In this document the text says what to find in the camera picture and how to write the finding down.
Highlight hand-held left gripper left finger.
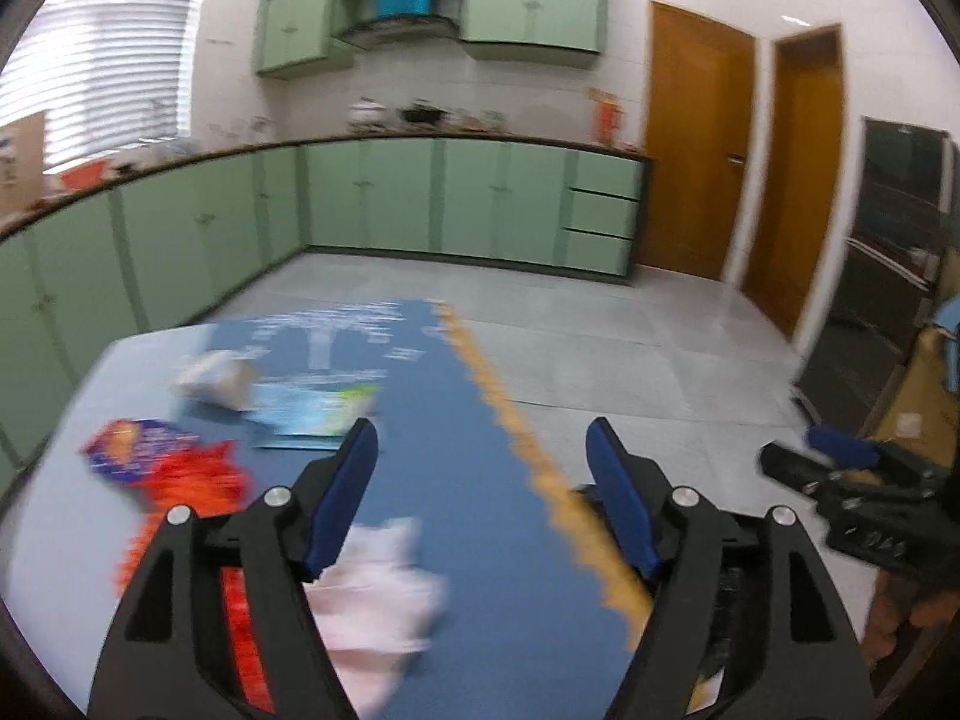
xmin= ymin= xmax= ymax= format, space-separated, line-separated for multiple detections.
xmin=88 ymin=418 xmax=380 ymax=720

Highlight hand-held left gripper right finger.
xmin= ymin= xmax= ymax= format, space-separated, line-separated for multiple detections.
xmin=585 ymin=418 xmax=875 ymax=720

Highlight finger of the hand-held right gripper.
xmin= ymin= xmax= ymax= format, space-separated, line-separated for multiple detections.
xmin=760 ymin=442 xmax=835 ymax=497
xmin=806 ymin=425 xmax=882 ymax=468

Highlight blue milk carton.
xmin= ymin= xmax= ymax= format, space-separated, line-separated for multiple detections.
xmin=251 ymin=381 xmax=380 ymax=452

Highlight blue white paper cup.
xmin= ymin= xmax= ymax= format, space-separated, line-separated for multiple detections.
xmin=174 ymin=349 xmax=260 ymax=413

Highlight person's right hand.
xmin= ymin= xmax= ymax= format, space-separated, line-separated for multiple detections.
xmin=861 ymin=570 xmax=955 ymax=670

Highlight brown cardboard box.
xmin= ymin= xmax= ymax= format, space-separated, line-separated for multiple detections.
xmin=862 ymin=326 xmax=952 ymax=452

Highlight crumpled white paper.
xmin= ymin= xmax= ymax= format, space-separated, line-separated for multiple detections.
xmin=304 ymin=516 xmax=449 ymax=717

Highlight blue printed tablecloth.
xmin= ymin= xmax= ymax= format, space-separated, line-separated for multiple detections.
xmin=112 ymin=298 xmax=655 ymax=720

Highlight red orange snack packet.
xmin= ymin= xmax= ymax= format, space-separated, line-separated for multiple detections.
xmin=81 ymin=418 xmax=277 ymax=717

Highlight black refrigerator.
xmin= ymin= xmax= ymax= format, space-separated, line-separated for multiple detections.
xmin=793 ymin=116 xmax=960 ymax=436

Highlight green cabinet drawer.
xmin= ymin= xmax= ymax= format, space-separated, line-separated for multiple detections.
xmin=562 ymin=231 xmax=635 ymax=277
xmin=568 ymin=193 xmax=640 ymax=237
xmin=574 ymin=152 xmax=644 ymax=200

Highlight plain wooden door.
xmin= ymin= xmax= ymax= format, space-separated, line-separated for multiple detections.
xmin=742 ymin=26 xmax=847 ymax=338

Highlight green lower kitchen cabinets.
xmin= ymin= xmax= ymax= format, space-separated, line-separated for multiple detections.
xmin=0 ymin=133 xmax=652 ymax=481

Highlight orange container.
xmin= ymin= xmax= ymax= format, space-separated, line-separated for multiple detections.
xmin=596 ymin=90 xmax=628 ymax=146

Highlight black wok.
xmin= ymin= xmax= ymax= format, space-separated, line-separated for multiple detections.
xmin=397 ymin=101 xmax=451 ymax=128

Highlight range hood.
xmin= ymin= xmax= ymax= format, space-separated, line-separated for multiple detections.
xmin=334 ymin=11 xmax=460 ymax=50

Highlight white window blinds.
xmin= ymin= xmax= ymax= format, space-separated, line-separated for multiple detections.
xmin=0 ymin=0 xmax=208 ymax=170

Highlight wooden door with handle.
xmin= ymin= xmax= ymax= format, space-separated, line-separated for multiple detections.
xmin=637 ymin=0 xmax=757 ymax=283

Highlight green upper wall cabinets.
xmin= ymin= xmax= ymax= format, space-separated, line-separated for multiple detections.
xmin=255 ymin=0 xmax=607 ymax=80

